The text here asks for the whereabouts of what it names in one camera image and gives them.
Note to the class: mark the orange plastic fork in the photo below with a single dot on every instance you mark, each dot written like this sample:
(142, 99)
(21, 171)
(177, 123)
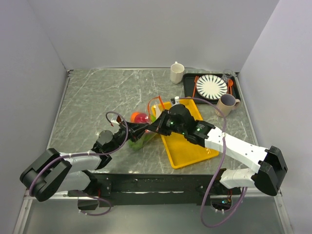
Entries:
(194, 89)

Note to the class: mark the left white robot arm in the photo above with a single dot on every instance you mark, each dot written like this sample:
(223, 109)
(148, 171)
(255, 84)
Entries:
(55, 172)

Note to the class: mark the black base beam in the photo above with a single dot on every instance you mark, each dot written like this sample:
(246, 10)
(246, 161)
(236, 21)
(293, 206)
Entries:
(148, 189)

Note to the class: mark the yellow plastic tray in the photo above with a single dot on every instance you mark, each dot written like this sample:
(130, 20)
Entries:
(182, 153)

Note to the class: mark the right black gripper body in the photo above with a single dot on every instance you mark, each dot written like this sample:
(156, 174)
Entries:
(170, 126)

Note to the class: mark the green toy starfruit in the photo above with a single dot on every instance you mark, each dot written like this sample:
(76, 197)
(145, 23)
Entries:
(148, 137)

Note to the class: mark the red toy apple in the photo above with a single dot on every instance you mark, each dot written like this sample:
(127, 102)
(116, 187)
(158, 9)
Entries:
(141, 118)

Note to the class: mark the white ceramic mug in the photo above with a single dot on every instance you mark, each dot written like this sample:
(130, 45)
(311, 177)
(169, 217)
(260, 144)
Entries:
(176, 72)

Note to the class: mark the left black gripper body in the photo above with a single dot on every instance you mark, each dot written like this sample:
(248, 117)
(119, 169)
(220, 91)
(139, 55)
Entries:
(120, 136)

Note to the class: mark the orange plastic spoon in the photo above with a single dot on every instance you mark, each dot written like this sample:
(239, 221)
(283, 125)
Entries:
(230, 84)

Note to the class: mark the bumpy green toy fruit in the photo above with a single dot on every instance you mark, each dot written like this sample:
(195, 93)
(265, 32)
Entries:
(135, 146)

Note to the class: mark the clear glass cup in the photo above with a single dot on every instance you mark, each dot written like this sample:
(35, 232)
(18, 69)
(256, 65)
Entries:
(227, 75)

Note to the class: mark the orange toy tangerine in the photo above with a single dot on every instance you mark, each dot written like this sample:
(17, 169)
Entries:
(134, 116)

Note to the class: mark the beige mug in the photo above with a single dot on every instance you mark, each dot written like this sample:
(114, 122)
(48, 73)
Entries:
(226, 104)

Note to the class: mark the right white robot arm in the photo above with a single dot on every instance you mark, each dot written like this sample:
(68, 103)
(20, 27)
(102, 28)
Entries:
(265, 168)

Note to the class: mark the green toy apple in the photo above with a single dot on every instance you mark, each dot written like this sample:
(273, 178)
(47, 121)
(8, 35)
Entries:
(153, 118)

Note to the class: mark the striped white plate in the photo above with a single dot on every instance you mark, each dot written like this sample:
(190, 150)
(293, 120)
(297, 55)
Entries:
(211, 87)

